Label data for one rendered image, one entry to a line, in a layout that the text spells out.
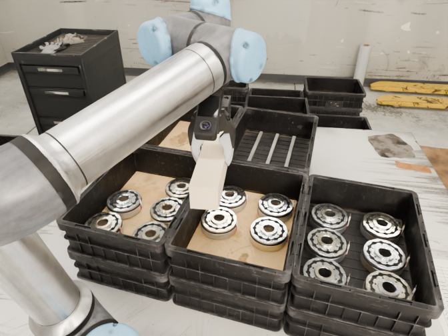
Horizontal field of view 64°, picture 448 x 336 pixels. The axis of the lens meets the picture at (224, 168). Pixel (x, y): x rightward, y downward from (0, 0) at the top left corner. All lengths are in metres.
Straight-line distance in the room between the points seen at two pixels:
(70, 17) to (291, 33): 2.49
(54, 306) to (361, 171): 1.25
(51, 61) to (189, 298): 1.85
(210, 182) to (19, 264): 0.37
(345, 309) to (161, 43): 0.65
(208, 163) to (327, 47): 3.53
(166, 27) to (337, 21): 3.63
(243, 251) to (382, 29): 3.59
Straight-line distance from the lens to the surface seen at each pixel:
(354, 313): 0.89
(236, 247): 0.99
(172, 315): 1.03
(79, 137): 0.42
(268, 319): 0.97
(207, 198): 0.75
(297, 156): 1.36
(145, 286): 1.03
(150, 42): 0.63
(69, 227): 0.98
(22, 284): 0.64
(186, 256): 0.85
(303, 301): 0.88
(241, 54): 0.52
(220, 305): 0.96
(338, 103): 2.61
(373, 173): 1.59
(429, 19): 4.41
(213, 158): 0.82
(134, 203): 1.10
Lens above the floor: 1.56
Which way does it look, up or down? 35 degrees down
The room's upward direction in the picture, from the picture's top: straight up
